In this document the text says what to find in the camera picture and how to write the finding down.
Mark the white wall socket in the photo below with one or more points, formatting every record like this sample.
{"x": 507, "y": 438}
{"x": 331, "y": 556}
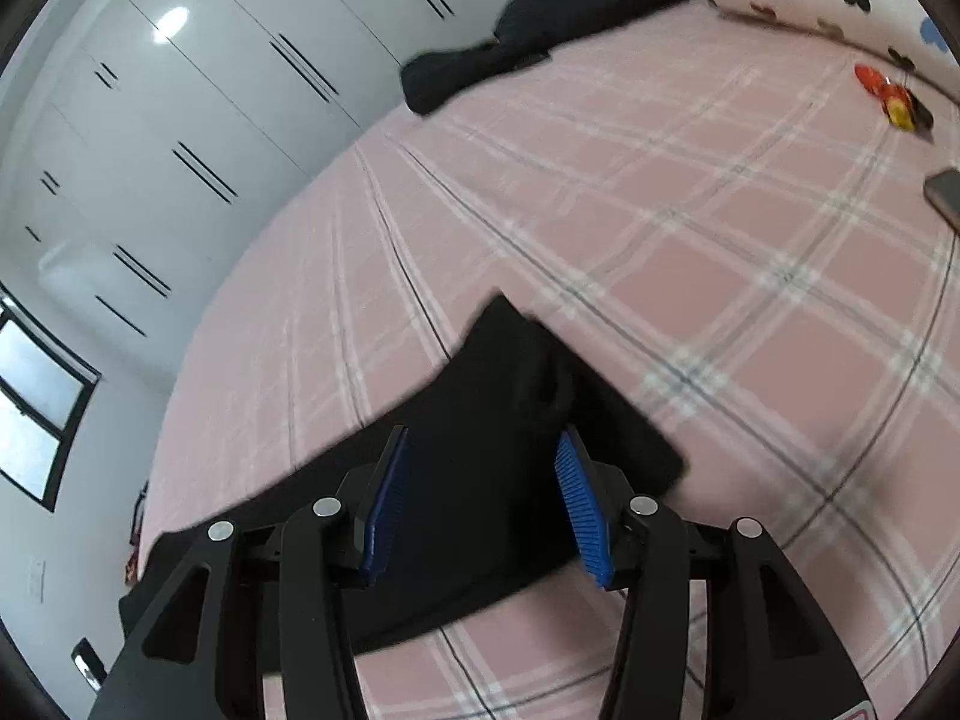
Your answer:
{"x": 36, "y": 579}

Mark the white wardrobe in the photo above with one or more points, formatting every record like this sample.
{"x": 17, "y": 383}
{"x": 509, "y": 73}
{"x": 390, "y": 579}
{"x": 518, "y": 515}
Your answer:
{"x": 145, "y": 143}

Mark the black pants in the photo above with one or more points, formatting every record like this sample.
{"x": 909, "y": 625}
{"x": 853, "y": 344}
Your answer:
{"x": 483, "y": 515}

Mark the black jacket on bed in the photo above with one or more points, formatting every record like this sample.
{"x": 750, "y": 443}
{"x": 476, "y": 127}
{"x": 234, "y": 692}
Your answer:
{"x": 524, "y": 35}

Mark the pink plaid bed sheet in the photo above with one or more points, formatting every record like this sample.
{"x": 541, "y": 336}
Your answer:
{"x": 717, "y": 217}

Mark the red yellow toy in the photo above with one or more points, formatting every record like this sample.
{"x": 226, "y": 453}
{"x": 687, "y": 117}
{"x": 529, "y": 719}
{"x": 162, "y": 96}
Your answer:
{"x": 900, "y": 105}

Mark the dark phone on bed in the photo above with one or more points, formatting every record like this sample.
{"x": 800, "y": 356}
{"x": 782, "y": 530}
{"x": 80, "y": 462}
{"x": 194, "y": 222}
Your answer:
{"x": 942, "y": 190}

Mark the black framed window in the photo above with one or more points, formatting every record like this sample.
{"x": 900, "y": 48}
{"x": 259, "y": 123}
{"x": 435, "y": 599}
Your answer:
{"x": 46, "y": 390}

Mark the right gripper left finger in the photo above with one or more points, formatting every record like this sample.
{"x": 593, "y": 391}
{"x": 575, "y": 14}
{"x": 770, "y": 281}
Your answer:
{"x": 245, "y": 598}

